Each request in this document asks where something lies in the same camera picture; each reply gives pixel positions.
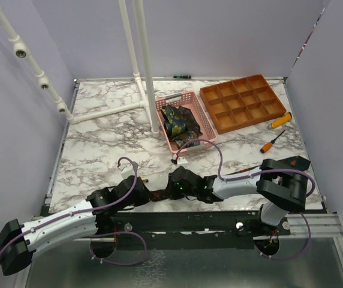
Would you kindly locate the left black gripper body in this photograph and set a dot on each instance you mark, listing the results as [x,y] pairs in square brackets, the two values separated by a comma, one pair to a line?
[140,199]

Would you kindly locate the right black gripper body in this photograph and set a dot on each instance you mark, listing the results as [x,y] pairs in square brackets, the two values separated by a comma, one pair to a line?
[179,192]

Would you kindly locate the black orange floral tie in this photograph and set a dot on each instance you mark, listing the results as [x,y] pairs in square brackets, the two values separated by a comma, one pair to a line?
[159,195]

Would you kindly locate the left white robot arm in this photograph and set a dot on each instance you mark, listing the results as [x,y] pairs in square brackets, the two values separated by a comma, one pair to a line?
[20,242]

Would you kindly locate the dark orange patterned tie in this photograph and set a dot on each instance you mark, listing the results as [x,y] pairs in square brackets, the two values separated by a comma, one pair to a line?
[193,128]

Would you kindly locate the pink perforated plastic basket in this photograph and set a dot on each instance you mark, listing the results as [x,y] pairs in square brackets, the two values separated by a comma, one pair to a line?
[189,100]

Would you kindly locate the blue yellow floral tie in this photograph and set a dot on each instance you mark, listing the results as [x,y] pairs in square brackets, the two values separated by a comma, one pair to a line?
[174,122]

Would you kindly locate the brown compartment tray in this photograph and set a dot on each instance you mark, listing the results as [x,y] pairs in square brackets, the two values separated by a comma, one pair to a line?
[241,103]

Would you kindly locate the small black green device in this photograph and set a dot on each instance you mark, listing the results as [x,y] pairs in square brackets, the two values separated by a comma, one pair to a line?
[184,76]

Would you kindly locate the orange box cutter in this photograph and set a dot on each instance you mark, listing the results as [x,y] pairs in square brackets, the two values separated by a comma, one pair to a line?
[280,121]

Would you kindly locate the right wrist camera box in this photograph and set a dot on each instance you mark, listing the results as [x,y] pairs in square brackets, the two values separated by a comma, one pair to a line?
[180,162]

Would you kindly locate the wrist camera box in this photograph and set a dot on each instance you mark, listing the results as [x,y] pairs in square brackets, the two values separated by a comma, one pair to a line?
[128,170]
[180,162]

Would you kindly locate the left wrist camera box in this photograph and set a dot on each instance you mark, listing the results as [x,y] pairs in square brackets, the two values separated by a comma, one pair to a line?
[128,170]

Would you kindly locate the black metal base rail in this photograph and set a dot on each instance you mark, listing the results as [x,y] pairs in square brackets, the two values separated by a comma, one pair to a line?
[182,230]

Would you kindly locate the orange handle screwdriver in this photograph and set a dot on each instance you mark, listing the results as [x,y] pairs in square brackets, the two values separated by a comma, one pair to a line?
[268,145]

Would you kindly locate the white pvc pipe frame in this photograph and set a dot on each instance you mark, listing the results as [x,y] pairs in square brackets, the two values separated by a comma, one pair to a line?
[83,62]

